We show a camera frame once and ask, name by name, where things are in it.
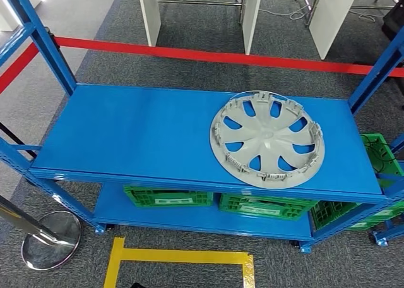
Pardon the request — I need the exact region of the long red barrier belt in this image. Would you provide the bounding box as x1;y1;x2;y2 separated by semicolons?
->
54;36;404;78

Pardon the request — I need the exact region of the grey plastic wheel hubcap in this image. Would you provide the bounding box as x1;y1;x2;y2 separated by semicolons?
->
209;90;326;191

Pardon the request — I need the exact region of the white panel leg desk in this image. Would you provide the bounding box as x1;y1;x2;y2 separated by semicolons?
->
136;0;264;56
295;0;404;61

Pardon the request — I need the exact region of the short red barrier belt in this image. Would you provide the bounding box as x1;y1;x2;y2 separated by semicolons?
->
0;42;40;95

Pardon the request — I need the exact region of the black office chair base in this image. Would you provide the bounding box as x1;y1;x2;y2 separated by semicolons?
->
381;1;404;42

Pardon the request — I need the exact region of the white floor cable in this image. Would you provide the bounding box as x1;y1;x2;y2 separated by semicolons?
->
234;0;317;21

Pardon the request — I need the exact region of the chrome stanchion post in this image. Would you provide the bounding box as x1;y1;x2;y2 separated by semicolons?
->
0;194;84;272

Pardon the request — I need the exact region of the black stanchion post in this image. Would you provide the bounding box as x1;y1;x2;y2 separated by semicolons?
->
0;122;38;159

